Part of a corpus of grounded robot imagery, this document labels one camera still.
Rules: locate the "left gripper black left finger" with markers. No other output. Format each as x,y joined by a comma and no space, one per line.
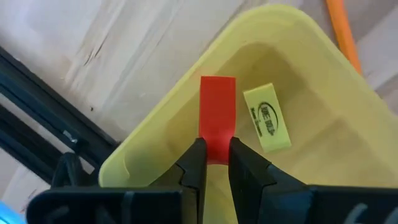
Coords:
196,161

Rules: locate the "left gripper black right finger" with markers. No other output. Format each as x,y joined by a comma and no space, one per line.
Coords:
245,174

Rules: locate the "red eraser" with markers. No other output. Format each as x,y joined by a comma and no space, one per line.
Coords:
217,109

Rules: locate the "yellow plastic bin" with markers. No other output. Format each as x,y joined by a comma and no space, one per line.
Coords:
326,130

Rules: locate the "orange pencil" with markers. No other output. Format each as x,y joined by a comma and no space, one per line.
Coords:
343,34

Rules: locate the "yellow printed eraser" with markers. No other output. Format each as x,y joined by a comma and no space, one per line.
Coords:
267,118

